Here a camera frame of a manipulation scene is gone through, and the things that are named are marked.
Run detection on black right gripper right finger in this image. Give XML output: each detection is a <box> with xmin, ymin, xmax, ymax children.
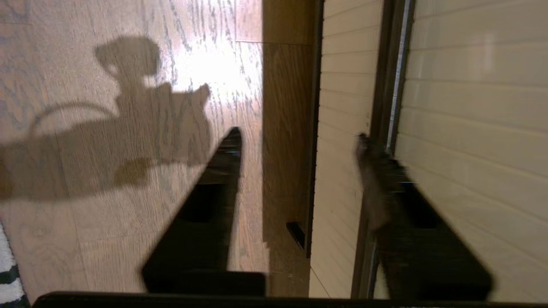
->
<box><xmin>355</xmin><ymin>133</ymin><xmax>494</xmax><ymax>300</ymax></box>

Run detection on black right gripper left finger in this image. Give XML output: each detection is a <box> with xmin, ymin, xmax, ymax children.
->
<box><xmin>143</xmin><ymin>127</ymin><xmax>267</xmax><ymax>296</ymax></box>

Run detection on cream white ribbed drawer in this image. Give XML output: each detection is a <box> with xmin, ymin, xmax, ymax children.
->
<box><xmin>307</xmin><ymin>0</ymin><xmax>548</xmax><ymax>300</ymax></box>

